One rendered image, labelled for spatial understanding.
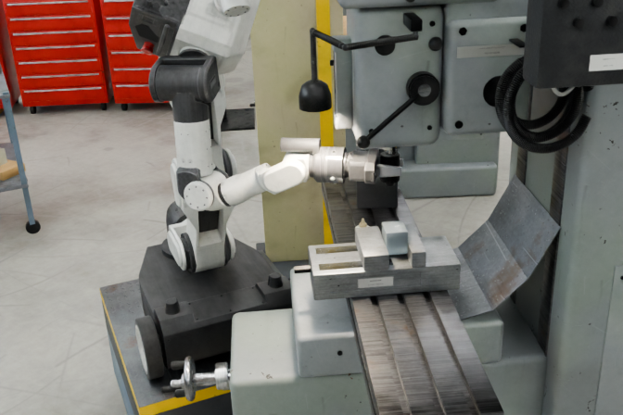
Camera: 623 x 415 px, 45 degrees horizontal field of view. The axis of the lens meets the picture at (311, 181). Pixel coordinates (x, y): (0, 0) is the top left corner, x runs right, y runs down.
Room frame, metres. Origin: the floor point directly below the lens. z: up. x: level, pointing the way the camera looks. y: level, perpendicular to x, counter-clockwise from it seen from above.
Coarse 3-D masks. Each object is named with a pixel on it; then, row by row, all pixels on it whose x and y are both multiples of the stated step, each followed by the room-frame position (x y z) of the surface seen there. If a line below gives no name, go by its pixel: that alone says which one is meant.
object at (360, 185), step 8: (360, 184) 2.01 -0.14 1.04; (368, 184) 2.01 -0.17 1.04; (376, 184) 2.01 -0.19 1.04; (384, 184) 2.01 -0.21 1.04; (360, 192) 2.01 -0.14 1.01; (368, 192) 2.01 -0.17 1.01; (376, 192) 2.01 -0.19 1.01; (384, 192) 2.01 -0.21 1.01; (392, 192) 2.00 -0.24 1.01; (360, 200) 2.01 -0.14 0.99; (368, 200) 2.01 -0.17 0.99; (376, 200) 2.01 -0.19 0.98; (384, 200) 2.01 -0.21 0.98; (392, 200) 2.00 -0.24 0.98
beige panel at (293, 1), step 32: (288, 0) 3.37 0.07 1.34; (320, 0) 3.38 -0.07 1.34; (256, 32) 3.36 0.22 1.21; (288, 32) 3.37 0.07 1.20; (256, 64) 3.36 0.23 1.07; (288, 64) 3.37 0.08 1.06; (320, 64) 3.38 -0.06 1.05; (256, 96) 3.36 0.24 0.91; (288, 96) 3.37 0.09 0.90; (288, 128) 3.37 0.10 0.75; (320, 128) 3.38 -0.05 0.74; (288, 192) 3.37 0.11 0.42; (320, 192) 3.38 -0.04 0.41; (288, 224) 3.37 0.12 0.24; (320, 224) 3.38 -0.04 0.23; (288, 256) 3.37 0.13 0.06
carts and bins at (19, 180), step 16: (0, 64) 4.55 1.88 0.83; (0, 80) 4.17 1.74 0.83; (0, 96) 3.85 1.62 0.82; (0, 144) 4.56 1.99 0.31; (16, 144) 3.87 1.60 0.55; (0, 160) 4.04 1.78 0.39; (16, 160) 4.24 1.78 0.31; (0, 176) 3.93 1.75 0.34; (16, 176) 3.99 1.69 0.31; (0, 192) 3.81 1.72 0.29; (32, 224) 3.87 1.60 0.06
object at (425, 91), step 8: (416, 72) 1.56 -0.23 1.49; (424, 72) 1.55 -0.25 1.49; (408, 80) 1.56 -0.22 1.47; (416, 80) 1.54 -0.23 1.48; (424, 80) 1.54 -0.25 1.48; (432, 80) 1.54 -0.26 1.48; (408, 88) 1.54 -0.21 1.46; (416, 88) 1.54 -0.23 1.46; (424, 88) 1.54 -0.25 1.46; (432, 88) 1.54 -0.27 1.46; (416, 96) 1.54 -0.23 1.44; (424, 96) 1.54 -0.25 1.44; (432, 96) 1.54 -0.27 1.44; (408, 104) 1.54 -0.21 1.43; (416, 104) 1.54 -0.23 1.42; (424, 104) 1.54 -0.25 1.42; (400, 112) 1.54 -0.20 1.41; (384, 120) 1.54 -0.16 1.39; (376, 128) 1.54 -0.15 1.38; (360, 136) 1.54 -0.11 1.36; (368, 136) 1.53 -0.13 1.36; (360, 144) 1.52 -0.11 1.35; (368, 144) 1.53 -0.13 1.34
